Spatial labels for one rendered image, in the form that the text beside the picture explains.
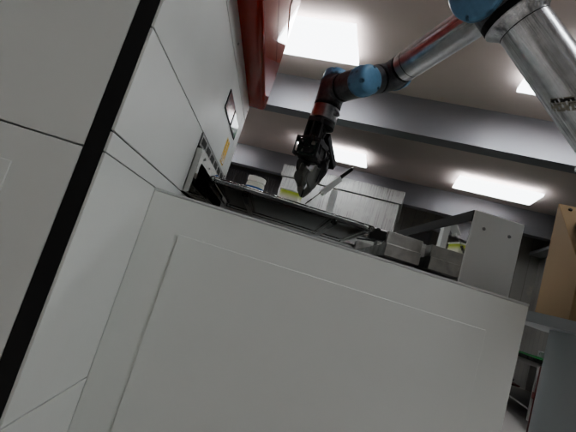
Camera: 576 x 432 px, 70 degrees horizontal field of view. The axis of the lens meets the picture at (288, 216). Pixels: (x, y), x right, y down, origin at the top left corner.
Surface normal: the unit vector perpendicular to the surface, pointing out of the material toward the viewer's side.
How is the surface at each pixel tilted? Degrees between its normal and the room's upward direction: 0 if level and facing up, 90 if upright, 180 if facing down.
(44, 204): 90
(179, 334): 90
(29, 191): 90
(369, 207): 90
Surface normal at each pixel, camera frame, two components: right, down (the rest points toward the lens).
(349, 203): -0.22, -0.20
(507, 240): 0.05, -0.12
